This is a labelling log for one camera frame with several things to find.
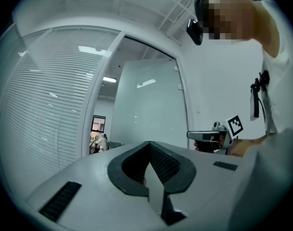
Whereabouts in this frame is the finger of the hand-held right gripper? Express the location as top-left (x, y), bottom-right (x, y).
top-left (187, 130), bottom-right (219, 141)

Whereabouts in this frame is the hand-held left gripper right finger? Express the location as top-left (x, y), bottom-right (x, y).
top-left (148, 140), bottom-right (243, 231)

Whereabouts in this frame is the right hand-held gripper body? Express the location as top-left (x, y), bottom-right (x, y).
top-left (196, 115), bottom-right (244, 155)

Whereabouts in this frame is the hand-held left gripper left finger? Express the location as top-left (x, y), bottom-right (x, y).
top-left (25, 140), bottom-right (166, 231)

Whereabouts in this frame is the frosted glass door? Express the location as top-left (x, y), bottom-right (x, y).
top-left (110, 58), bottom-right (188, 149)

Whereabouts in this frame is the person's right forearm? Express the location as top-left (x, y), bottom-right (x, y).
top-left (229, 134), bottom-right (269, 157)

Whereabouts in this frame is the person's white shirt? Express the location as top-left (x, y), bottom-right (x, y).
top-left (242, 0), bottom-right (293, 228)

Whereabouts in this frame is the dark framed window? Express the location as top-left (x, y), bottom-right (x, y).
top-left (91, 115), bottom-right (106, 132)

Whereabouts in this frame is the glass partition with blinds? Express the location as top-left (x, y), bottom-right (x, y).
top-left (0, 26), bottom-right (121, 178)

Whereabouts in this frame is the person's head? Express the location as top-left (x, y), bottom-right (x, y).
top-left (194, 0), bottom-right (281, 58)

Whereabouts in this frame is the black chest mount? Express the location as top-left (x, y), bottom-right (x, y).
top-left (249, 70), bottom-right (270, 122)

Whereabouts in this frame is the black head-worn camera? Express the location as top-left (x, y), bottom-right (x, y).
top-left (185, 18), bottom-right (205, 46)

